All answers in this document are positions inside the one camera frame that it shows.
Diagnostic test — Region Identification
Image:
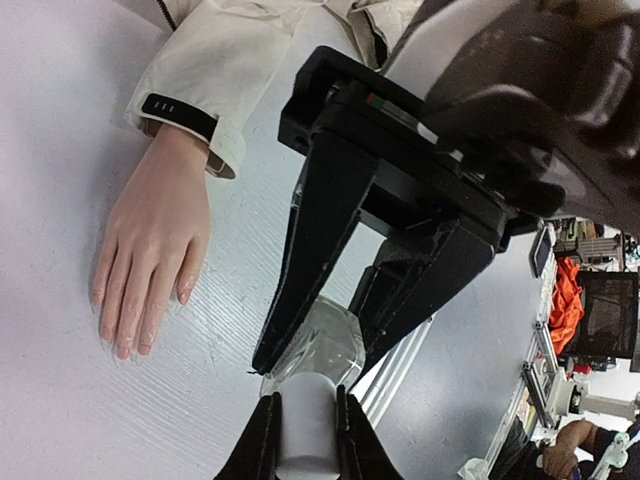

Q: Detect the beige jacket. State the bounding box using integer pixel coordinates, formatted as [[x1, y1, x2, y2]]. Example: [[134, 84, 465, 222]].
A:
[[125, 1, 419, 179]]

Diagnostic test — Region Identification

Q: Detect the black background monitor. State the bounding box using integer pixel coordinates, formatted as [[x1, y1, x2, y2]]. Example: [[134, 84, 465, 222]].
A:
[[562, 271, 639, 360]]

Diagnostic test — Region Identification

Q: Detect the aluminium front rail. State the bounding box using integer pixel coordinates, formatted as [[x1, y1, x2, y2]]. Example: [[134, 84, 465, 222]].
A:
[[351, 316, 434, 429]]

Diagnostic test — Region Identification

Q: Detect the person in background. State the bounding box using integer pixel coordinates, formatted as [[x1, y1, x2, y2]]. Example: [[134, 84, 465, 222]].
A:
[[492, 418, 636, 480]]

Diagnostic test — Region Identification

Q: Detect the clear nail polish bottle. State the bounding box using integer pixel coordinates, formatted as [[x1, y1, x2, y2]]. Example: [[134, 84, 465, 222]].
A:
[[260, 296, 366, 396]]

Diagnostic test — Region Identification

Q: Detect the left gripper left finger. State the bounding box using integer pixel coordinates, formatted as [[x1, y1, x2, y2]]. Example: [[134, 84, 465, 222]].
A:
[[252, 132, 378, 374]]

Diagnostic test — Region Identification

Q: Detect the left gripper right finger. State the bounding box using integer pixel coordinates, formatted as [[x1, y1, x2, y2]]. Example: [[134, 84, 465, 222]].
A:
[[349, 219, 498, 377]]

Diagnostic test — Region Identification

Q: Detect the orange cloth in background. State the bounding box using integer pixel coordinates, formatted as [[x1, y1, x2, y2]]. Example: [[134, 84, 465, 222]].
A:
[[549, 257, 584, 356]]

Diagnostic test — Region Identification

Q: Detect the white nail polish cap brush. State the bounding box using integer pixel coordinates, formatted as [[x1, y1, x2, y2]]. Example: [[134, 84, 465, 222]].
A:
[[276, 373, 340, 480]]

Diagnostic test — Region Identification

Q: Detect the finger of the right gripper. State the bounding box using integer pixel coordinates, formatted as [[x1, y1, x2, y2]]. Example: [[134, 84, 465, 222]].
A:
[[214, 393, 282, 480], [336, 385, 403, 480]]

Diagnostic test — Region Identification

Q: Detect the mannequin hand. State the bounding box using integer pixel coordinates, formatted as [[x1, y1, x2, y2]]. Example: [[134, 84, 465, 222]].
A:
[[92, 125, 211, 360]]

